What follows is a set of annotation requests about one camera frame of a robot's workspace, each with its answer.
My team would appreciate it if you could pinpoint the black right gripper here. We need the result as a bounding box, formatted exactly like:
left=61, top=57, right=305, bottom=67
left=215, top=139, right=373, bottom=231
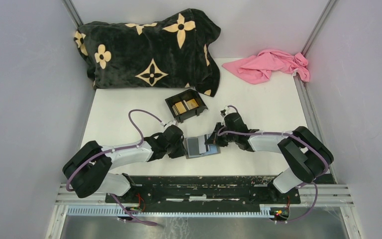
left=205, top=122, right=237, bottom=147

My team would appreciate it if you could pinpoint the grey leather card holder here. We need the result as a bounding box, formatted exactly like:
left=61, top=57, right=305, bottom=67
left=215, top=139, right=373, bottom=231
left=184, top=134, right=220, bottom=159

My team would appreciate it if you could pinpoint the white silver credit card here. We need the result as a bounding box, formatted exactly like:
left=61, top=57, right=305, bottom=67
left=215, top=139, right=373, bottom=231
left=186, top=135, right=210, bottom=158

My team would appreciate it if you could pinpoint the stack of cards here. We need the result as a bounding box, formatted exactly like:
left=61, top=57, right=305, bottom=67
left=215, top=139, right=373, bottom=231
left=172, top=99, right=199, bottom=116

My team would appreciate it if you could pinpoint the black plastic card box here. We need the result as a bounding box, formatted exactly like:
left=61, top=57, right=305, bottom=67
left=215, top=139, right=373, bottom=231
left=165, top=89, right=208, bottom=123

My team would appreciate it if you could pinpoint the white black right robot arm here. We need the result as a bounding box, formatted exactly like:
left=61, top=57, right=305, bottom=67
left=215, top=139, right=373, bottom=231
left=205, top=113, right=334, bottom=203

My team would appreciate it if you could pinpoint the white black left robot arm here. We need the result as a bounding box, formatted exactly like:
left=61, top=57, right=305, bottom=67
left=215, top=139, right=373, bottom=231
left=62, top=125, right=186, bottom=203

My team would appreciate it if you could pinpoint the pink cloth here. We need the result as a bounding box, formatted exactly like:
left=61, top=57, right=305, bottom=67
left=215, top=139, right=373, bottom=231
left=222, top=49, right=310, bottom=85

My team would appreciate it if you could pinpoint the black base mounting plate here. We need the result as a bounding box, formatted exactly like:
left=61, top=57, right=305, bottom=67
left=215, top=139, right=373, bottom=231
left=118, top=176, right=302, bottom=213

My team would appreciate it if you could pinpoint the black floral plush blanket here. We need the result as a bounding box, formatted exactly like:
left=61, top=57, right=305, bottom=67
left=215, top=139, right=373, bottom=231
left=73, top=8, right=221, bottom=97

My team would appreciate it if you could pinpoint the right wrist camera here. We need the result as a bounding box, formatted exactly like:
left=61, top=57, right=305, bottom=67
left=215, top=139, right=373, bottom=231
left=220, top=106, right=230, bottom=117

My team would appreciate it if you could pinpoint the slotted grey cable duct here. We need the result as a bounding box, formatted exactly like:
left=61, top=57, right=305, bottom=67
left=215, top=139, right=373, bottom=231
left=67, top=206, right=274, bottom=219

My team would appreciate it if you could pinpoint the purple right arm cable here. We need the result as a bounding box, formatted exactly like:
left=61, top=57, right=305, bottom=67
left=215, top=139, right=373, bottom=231
left=217, top=105, right=330, bottom=224

